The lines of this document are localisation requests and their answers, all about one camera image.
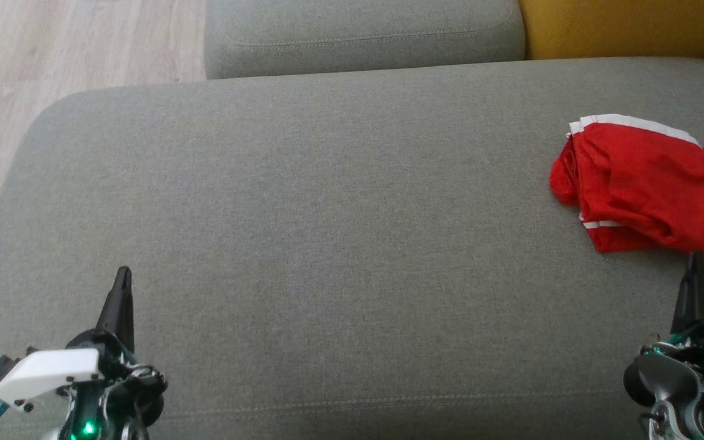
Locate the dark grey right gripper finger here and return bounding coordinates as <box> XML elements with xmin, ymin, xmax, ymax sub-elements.
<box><xmin>670</xmin><ymin>250</ymin><xmax>704</xmax><ymax>334</ymax></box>

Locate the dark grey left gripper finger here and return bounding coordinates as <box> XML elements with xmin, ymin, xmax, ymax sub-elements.
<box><xmin>95</xmin><ymin>266</ymin><xmax>136</xmax><ymax>353</ymax></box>

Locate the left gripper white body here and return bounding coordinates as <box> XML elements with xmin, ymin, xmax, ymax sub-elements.
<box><xmin>0</xmin><ymin>347</ymin><xmax>103</xmax><ymax>409</ymax></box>

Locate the large grey sofa seat cushion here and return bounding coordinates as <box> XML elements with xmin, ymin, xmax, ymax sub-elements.
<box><xmin>0</xmin><ymin>57</ymin><xmax>704</xmax><ymax>440</ymax></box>

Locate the yellow pillow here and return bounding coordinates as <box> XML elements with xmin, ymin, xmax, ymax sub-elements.
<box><xmin>518</xmin><ymin>0</ymin><xmax>704</xmax><ymax>61</ymax></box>

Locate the small grey sofa cushion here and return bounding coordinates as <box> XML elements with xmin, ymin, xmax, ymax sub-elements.
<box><xmin>204</xmin><ymin>0</ymin><xmax>527</xmax><ymax>81</ymax></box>

